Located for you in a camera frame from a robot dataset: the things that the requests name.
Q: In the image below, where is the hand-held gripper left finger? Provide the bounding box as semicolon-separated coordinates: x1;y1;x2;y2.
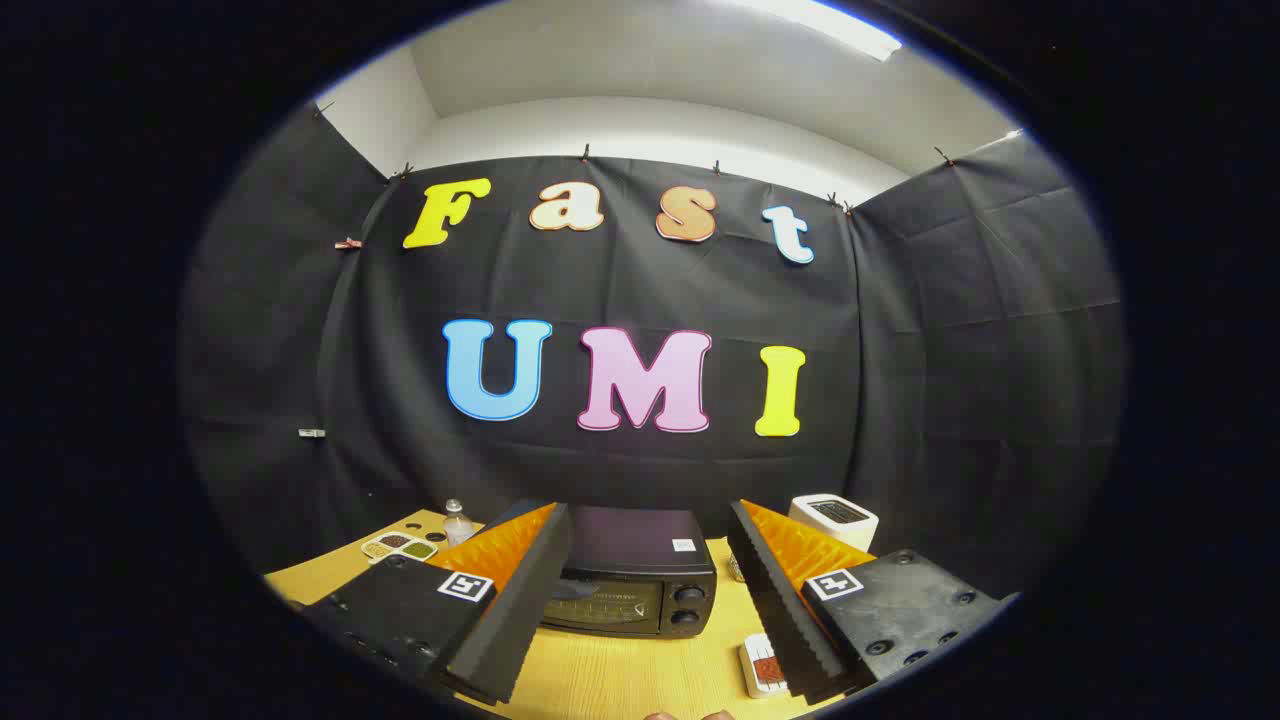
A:
298;502;574;705

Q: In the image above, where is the white divided spice dish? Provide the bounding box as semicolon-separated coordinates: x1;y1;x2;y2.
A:
360;531;439;565

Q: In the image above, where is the black toaster oven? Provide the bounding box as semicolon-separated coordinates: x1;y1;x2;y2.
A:
488;498;719;639

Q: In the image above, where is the white food tray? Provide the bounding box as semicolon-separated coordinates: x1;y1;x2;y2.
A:
738;632;792;699

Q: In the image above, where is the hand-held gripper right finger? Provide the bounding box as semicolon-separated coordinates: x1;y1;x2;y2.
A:
727;499;1020;706

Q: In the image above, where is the white pop-up toaster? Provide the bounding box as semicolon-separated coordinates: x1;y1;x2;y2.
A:
788;494;881;554

